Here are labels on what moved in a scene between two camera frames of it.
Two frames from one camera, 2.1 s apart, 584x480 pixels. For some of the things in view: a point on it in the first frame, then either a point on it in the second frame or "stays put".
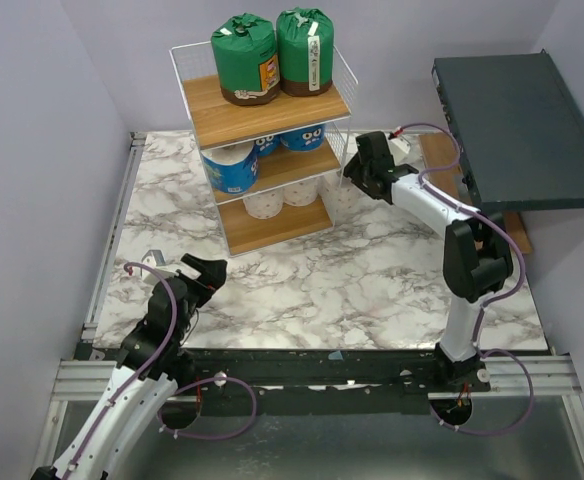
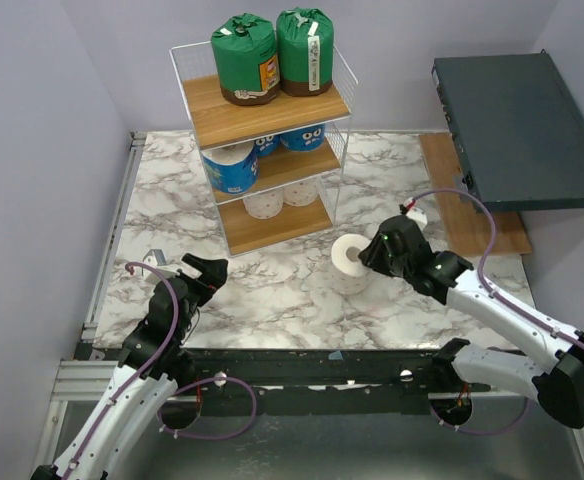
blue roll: x=232 y=171 stays put
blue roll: x=305 y=140 stays put
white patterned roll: x=341 y=197 to x=350 y=276
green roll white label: x=305 y=44 stays put
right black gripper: x=368 y=163 to x=375 y=256
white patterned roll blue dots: x=265 y=205 stays put
